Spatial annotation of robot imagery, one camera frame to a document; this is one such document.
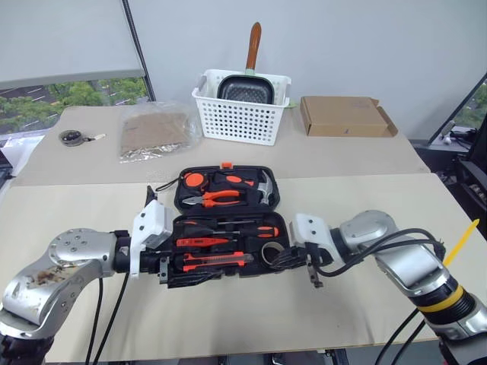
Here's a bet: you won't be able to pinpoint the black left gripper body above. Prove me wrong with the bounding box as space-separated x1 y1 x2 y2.
141 249 171 289

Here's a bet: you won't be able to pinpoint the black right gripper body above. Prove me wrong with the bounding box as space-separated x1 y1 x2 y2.
304 241 325 289

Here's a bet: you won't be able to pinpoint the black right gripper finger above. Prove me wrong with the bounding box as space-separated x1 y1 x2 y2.
272 246 307 271

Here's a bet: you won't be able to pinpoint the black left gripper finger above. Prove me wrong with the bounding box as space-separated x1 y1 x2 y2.
167 265 229 289

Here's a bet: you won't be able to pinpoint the grey tape roll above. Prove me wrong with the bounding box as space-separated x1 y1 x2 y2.
259 240 287 266

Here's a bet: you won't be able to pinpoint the orange black utility knife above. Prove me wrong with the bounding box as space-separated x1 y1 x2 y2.
182 251 256 273

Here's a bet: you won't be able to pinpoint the black plastic tool case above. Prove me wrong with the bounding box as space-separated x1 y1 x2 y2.
167 162 293 289

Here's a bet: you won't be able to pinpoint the orange voltage tester pen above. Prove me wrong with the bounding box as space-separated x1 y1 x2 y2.
175 236 231 247

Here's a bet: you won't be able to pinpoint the orange handled short screwdriver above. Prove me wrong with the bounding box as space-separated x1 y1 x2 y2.
207 225 281 240

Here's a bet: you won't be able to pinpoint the black handled long screwdriver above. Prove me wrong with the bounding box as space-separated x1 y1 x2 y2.
176 218 256 236

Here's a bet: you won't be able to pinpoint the claw hammer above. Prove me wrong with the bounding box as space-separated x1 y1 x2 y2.
212 169 276 207

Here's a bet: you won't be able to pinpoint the orange black tape measure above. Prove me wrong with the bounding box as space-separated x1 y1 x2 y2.
155 171 209 193

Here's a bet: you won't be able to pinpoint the clear bag with brown paper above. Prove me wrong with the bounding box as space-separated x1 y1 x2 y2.
117 100 203 165

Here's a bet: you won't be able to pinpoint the brown cardboard box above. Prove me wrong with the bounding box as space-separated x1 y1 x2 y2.
299 95 399 138

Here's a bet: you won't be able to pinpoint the small round tin with tag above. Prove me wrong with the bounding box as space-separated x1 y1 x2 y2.
58 129 107 148

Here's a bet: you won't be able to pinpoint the white perforated plastic basket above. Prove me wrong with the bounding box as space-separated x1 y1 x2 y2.
191 68 294 147

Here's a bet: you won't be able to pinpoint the laptop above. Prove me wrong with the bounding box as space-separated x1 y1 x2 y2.
0 147 13 180

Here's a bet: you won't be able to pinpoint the black equipment stand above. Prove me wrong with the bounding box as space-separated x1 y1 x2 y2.
437 120 487 216

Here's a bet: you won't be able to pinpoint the grey roller blind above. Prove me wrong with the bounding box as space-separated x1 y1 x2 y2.
0 0 148 90

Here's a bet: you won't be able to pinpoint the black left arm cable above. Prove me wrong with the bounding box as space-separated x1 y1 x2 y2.
84 185 159 365

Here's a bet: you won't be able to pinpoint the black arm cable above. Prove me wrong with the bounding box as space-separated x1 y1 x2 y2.
84 185 159 365
317 227 447 365

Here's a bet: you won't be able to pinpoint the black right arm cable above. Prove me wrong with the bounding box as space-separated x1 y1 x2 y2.
317 227 447 365

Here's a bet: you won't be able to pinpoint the orange handled pliers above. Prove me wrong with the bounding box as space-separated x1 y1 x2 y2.
181 189 242 208

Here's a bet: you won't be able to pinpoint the square pan with wooden handle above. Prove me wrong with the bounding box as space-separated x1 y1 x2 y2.
216 21 276 106

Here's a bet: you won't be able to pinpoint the black slanted frame bar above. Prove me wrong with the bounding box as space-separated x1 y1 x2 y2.
427 71 487 146

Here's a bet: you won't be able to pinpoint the black window frame pole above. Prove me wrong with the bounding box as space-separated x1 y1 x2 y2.
121 0 157 103

